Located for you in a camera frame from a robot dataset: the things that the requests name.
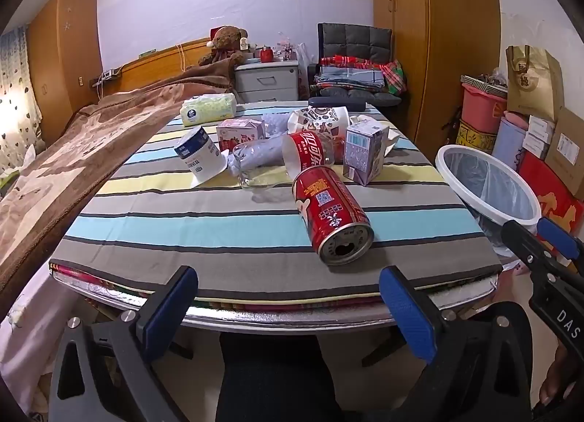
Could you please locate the grey cushioned chair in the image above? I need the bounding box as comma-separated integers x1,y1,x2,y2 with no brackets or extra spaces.
308,23,409,108

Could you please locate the brown blanket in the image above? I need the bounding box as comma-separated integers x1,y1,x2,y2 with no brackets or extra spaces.
0,59,235,308

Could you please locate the dark blue glasses case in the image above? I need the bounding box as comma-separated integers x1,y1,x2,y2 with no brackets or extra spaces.
309,96,367,111

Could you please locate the pink plastic bucket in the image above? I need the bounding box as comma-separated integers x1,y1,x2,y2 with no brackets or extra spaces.
461,83,508,134

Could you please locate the striped tablecloth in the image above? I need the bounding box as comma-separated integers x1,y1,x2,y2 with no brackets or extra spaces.
48,100,503,308

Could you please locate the small white box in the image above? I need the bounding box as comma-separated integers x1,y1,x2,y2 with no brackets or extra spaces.
527,115,557,140
522,132,550,160

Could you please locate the green white tissue pack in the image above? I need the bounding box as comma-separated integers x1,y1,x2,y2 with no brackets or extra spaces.
179,93,238,127

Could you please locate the lavender box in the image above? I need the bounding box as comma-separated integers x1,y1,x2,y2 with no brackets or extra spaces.
493,116,530,172

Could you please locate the pink drink carton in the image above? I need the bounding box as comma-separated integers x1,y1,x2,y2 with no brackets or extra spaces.
216,117,265,152

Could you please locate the clear bottle with red label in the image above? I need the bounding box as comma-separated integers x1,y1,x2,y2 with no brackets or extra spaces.
227,130,347,190

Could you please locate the white plastic bag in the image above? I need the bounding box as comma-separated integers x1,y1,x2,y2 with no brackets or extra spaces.
294,42,311,99

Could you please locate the patterned tray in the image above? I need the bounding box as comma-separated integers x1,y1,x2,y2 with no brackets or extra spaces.
461,73,509,99

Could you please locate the white foam net wrap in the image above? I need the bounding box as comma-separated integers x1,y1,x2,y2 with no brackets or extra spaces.
261,112,293,137

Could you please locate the wooden headboard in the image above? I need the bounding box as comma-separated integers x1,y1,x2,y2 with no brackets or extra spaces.
98,36,215,96

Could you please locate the brown teddy bear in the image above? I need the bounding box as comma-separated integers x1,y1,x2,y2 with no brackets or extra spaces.
197,26,249,68

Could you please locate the patterned curtain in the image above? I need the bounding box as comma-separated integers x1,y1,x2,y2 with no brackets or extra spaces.
0,25,44,176

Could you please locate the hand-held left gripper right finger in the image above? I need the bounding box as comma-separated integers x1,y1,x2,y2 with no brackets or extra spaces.
380,266,532,422

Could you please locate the white round trash bin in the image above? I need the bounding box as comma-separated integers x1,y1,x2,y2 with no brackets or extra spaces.
435,145,543,229

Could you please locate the yellow patterned tin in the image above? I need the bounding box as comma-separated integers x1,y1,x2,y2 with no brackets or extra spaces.
456,118,498,153

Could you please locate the person's right hand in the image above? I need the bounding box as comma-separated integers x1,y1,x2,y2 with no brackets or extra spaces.
539,344,580,407

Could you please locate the grey nightstand with drawers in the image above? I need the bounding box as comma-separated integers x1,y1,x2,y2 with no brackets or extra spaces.
234,59,299,103

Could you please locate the pale pink bed sheet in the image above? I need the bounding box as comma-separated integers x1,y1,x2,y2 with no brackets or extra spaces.
0,262,78,404

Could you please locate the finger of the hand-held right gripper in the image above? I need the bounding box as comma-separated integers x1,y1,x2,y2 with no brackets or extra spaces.
501,220,555,277
537,218,582,263

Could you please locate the red cartoon drink can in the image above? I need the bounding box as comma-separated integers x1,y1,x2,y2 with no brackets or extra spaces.
292,165,376,266

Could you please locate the white blue paper cup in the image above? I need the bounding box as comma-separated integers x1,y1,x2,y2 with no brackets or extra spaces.
174,125,229,185

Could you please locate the purple white drink carton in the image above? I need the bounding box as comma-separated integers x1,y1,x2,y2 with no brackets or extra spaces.
342,120,391,188

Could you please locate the brown paper gift bag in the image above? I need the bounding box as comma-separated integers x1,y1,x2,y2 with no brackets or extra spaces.
506,45,565,122

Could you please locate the clear plastic bin liner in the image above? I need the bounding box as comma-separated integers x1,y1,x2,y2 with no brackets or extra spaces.
445,150,537,258

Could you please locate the small wooden wardrobe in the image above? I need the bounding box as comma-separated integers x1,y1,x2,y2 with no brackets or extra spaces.
26,0,103,144

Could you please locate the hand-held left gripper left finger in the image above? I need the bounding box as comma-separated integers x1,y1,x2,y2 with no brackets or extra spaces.
48,265,199,422

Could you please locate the stack of folded cloths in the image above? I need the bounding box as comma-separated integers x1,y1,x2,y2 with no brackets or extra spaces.
312,54,407,96

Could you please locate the red gift box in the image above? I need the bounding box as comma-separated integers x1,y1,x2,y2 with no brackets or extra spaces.
518,150,584,240

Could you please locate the large wooden wardrobe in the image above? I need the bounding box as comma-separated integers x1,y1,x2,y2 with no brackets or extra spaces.
369,0,509,162

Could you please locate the power strip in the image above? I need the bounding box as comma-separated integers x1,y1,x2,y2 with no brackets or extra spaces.
91,68,124,87

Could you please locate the cardboard box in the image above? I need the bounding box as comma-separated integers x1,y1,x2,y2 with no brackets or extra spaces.
545,107,584,201

